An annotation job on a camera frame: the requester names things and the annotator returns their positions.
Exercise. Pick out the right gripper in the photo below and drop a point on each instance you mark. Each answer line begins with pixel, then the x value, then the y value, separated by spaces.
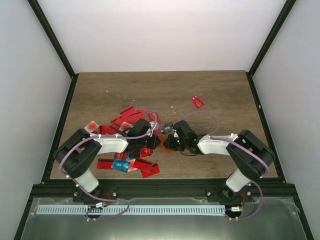
pixel 170 144

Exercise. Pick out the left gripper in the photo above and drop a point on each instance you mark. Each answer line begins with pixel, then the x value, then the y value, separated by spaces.
pixel 153 144

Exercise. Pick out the red VIP card handled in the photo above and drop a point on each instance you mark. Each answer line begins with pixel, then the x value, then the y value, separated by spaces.
pixel 153 116

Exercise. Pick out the black VIP card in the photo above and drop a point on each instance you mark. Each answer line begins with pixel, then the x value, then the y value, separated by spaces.
pixel 166 128

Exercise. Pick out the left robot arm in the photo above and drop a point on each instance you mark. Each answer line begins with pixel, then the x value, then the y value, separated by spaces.
pixel 77 154

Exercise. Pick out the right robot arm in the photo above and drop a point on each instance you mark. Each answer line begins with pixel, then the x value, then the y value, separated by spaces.
pixel 251 156

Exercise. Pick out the lone red VIP card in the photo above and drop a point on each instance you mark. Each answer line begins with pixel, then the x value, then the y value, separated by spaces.
pixel 197 102

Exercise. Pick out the red striped card front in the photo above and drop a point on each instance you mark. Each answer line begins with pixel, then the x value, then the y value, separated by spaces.
pixel 152 170

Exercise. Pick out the blue bank card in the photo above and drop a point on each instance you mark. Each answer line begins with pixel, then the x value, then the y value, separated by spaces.
pixel 121 165

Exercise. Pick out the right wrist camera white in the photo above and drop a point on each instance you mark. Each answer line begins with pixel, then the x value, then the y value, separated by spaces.
pixel 175 134

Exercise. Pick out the black frame front beam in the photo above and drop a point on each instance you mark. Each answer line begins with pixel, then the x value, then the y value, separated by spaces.
pixel 156 188

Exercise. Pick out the light blue slotted rail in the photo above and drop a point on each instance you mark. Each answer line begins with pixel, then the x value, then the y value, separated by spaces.
pixel 199 210

